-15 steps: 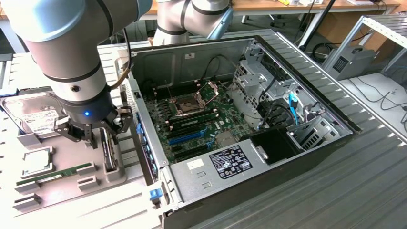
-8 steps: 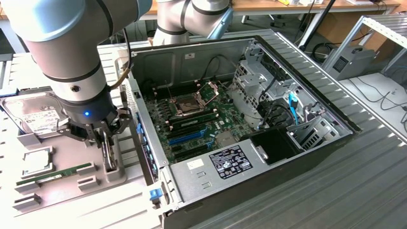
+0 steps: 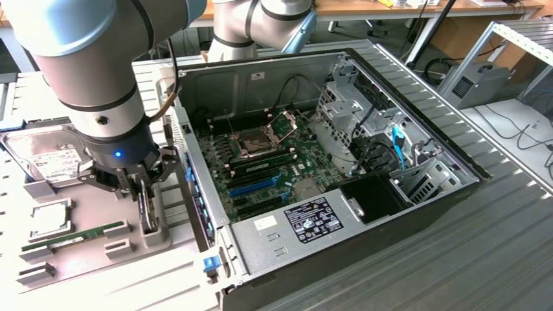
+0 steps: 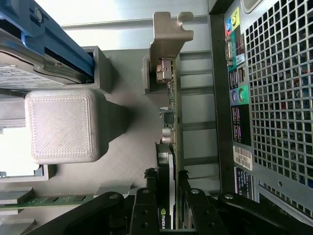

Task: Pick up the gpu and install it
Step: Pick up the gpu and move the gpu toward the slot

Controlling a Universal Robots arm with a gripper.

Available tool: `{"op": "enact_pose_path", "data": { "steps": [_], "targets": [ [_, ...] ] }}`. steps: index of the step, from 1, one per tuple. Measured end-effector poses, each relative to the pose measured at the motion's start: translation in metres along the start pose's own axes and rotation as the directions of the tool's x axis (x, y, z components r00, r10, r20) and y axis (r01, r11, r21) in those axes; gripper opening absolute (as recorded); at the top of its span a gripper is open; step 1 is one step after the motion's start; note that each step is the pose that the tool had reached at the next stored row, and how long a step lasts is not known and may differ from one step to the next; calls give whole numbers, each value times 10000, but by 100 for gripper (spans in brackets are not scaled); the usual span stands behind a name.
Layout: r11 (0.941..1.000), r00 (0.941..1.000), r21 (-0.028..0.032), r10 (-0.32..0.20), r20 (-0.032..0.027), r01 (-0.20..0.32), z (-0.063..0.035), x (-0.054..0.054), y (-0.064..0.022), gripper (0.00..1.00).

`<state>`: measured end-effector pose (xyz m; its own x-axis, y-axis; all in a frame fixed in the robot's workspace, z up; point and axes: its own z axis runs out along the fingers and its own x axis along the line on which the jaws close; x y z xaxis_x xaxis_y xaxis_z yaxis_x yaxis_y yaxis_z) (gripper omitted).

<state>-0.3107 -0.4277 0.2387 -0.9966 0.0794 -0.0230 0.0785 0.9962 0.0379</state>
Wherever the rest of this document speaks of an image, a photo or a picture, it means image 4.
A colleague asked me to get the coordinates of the green RAM stick white label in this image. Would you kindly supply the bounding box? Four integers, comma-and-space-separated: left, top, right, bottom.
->
0, 194, 95, 210

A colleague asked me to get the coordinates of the grey plastic parts rack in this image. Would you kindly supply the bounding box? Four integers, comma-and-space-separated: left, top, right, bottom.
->
0, 46, 181, 235

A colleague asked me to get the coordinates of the hard disk with blue carrier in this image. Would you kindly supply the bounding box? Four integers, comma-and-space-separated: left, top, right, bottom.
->
0, 0, 95, 90

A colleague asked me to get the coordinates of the silver CPU chip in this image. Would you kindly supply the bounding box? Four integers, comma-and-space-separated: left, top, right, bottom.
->
0, 126, 41, 177

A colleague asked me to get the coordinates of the open black PC case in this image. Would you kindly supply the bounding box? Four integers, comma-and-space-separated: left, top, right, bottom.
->
209, 0, 313, 235

